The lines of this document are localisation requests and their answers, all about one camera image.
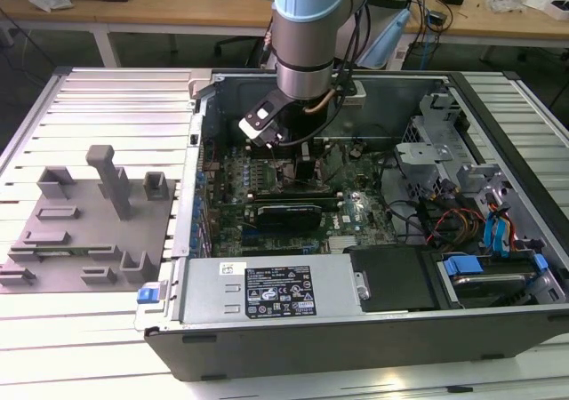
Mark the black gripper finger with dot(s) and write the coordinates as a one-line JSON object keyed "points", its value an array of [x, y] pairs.
{"points": [[306, 171]]}

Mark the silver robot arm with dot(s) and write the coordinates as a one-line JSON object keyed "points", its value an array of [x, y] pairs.
{"points": [[306, 40]]}

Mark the CPU socket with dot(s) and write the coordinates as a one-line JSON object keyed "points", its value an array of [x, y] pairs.
{"points": [[286, 175]]}

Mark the black graphics card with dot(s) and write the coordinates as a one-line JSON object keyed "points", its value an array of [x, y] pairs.
{"points": [[289, 217]]}

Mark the coin cell battery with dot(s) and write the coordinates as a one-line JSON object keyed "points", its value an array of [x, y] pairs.
{"points": [[355, 152]]}

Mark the green motherboard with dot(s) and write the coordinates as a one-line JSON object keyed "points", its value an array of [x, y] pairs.
{"points": [[293, 240]]}

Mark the small silver heatsink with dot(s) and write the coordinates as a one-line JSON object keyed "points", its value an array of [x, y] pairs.
{"points": [[342, 243]]}

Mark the grey metal drive cage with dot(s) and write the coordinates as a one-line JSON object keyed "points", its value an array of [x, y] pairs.
{"points": [[422, 153]]}

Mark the black plastic bay cover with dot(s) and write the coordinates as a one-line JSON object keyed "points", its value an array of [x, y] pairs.
{"points": [[391, 280]]}

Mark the grey power supply unit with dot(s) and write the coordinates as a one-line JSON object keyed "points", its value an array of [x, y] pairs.
{"points": [[209, 284]]}

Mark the hard disk in blue carrier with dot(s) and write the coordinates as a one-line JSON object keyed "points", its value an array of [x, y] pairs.
{"points": [[462, 264]]}

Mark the wooden desk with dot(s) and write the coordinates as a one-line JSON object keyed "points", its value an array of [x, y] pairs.
{"points": [[151, 11]]}

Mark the black PC case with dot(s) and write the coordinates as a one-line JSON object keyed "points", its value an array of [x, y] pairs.
{"points": [[311, 355]]}

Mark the blue case latch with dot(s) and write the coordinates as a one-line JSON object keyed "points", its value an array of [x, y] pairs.
{"points": [[148, 295]]}

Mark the grey parts rack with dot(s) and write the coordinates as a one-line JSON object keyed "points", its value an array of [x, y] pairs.
{"points": [[89, 240]]}

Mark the green RAM stick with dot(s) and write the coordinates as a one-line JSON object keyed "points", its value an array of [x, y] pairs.
{"points": [[62, 251]]}

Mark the white flat box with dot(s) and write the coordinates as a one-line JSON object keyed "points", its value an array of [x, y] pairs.
{"points": [[540, 1]]}

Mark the small grey wrist camera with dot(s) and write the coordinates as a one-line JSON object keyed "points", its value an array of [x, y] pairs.
{"points": [[356, 94]]}

